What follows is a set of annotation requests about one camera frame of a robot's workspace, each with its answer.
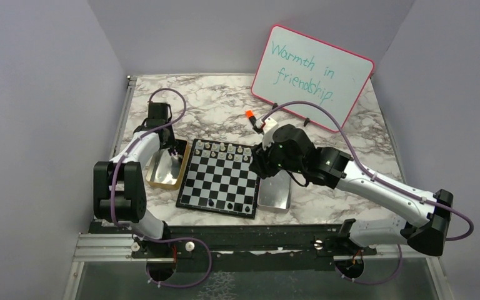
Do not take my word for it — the black chess pieces pile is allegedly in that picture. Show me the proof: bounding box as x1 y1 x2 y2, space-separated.
168 147 179 158

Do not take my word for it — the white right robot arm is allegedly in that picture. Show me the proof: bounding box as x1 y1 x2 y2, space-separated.
249 123 454 257

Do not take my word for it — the silver tin lid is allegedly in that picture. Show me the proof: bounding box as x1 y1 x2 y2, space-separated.
257 171 292 214

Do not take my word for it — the black white chess board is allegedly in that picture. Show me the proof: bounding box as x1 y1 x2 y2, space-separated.
176 139 261 219

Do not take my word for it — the black mounting base rail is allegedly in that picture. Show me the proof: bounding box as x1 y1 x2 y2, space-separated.
132 224 378 274

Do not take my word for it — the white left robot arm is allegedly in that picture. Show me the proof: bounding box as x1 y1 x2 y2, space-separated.
92 102 178 257

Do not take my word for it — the orange black highlighter marker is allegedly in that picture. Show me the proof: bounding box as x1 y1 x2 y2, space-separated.
245 110 261 133

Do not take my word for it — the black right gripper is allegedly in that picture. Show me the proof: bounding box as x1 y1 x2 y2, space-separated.
249 132 304 179

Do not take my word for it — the gold tin box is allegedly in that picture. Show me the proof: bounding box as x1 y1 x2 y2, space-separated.
144 139 191 190

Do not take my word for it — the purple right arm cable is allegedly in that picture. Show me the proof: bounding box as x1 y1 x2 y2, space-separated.
261 101 475 286

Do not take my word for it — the aluminium side rail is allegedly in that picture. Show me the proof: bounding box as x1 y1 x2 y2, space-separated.
107 75 138 166

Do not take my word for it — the pink framed whiteboard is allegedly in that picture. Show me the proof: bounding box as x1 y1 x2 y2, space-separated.
251 25 375 132

